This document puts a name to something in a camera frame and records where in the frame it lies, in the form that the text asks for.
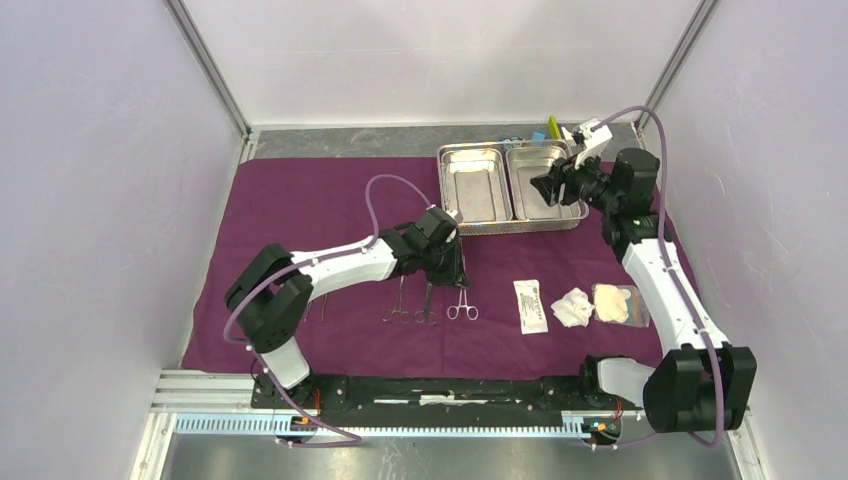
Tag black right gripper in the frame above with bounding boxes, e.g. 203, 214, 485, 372
530, 144, 621, 214

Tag steel hemostat clamp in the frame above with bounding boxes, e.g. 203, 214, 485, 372
446, 264, 479, 321

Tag steel surgical scissors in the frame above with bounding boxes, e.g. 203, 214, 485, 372
414, 282, 438, 325

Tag steel two-compartment tray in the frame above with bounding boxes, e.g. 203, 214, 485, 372
436, 139, 589, 236

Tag steel needle holder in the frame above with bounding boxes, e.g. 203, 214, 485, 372
381, 276, 410, 324

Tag maroon cloth wrap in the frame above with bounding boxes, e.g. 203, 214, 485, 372
181, 156, 731, 388

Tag green suture packet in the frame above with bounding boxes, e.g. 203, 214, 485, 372
513, 280, 549, 335

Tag white gauze packet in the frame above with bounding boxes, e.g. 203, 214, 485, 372
551, 288, 594, 328

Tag white gauze pad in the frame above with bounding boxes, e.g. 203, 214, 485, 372
592, 284, 651, 328

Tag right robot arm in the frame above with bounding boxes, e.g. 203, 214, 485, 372
530, 148, 757, 436

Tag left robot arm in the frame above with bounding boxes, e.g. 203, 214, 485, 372
224, 206, 469, 408

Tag yellow-green plastic block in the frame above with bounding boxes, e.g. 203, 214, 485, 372
547, 115, 563, 140

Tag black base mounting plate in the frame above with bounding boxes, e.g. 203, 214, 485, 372
288, 374, 638, 427

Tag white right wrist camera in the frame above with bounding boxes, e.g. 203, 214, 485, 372
564, 118, 613, 169

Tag aluminium frame post right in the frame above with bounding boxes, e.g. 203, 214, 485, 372
644, 0, 721, 112

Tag aluminium frame rail left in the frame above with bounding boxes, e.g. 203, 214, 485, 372
164, 1, 251, 355

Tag aluminium frame rail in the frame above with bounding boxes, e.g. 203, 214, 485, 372
164, 1, 251, 355
131, 370, 770, 479

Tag aluminium front frame rail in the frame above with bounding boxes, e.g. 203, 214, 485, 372
131, 370, 770, 479

